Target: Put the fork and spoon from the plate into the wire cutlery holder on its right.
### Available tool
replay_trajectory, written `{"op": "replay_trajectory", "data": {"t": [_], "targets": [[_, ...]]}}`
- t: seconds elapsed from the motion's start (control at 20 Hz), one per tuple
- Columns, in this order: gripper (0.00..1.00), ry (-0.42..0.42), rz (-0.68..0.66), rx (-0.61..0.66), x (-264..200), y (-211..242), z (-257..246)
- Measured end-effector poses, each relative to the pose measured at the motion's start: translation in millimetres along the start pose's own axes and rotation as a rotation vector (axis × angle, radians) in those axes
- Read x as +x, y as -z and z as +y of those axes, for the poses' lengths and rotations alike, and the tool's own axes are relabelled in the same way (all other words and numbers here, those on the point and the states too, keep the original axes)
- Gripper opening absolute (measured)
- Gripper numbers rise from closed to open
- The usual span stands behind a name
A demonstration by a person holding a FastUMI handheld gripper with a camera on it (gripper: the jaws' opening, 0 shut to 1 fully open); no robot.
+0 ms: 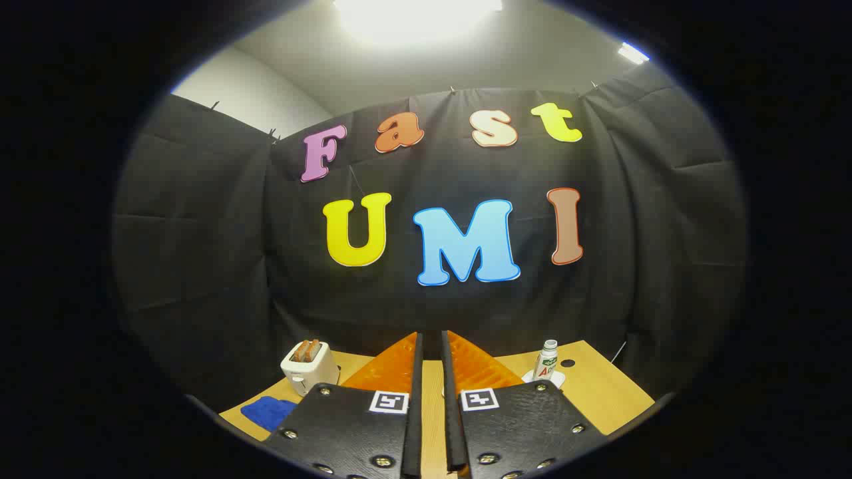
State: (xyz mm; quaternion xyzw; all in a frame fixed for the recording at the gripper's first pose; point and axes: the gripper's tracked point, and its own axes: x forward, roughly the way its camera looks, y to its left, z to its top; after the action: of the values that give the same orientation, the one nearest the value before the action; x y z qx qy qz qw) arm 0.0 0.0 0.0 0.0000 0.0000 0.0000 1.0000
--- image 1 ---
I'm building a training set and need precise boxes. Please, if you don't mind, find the large ceiling light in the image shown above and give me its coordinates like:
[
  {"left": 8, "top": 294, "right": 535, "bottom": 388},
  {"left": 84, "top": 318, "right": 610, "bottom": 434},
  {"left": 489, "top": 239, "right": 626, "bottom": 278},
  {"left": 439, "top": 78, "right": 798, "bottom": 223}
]
[{"left": 333, "top": 0, "right": 503, "bottom": 41}]

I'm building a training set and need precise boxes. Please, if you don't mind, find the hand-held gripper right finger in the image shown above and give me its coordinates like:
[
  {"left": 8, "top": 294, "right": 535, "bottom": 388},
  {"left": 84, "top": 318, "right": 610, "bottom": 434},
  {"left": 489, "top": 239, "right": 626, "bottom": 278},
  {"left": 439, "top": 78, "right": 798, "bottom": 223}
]
[{"left": 441, "top": 331, "right": 605, "bottom": 479}]

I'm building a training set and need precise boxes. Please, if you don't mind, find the white toaster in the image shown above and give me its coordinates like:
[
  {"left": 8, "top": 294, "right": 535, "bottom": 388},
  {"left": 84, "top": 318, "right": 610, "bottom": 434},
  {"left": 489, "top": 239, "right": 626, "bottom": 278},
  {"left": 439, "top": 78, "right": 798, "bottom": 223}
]
[{"left": 280, "top": 341, "right": 341, "bottom": 397}]

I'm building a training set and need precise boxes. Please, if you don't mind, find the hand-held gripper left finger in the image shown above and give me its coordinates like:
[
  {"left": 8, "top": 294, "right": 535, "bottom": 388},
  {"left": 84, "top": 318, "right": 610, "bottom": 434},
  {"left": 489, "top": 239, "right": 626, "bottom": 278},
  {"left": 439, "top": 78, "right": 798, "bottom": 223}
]
[{"left": 263, "top": 331, "right": 425, "bottom": 479}]

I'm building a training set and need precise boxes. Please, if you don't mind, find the white drink bottle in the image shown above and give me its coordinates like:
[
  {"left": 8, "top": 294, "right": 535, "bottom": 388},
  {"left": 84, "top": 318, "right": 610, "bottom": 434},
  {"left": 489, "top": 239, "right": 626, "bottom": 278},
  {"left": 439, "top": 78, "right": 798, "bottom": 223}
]
[{"left": 532, "top": 339, "right": 560, "bottom": 381}]

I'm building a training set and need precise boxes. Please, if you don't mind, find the white square coaster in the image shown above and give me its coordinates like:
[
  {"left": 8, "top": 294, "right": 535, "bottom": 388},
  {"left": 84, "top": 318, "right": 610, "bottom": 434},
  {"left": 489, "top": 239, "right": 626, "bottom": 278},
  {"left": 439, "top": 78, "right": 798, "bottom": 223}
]
[{"left": 521, "top": 369, "right": 566, "bottom": 390}]

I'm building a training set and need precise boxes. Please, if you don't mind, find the blue towel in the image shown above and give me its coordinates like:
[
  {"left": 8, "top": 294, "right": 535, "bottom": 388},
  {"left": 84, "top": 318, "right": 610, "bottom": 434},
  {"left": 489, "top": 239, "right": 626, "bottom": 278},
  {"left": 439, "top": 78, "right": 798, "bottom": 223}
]
[{"left": 240, "top": 397, "right": 298, "bottom": 433}]

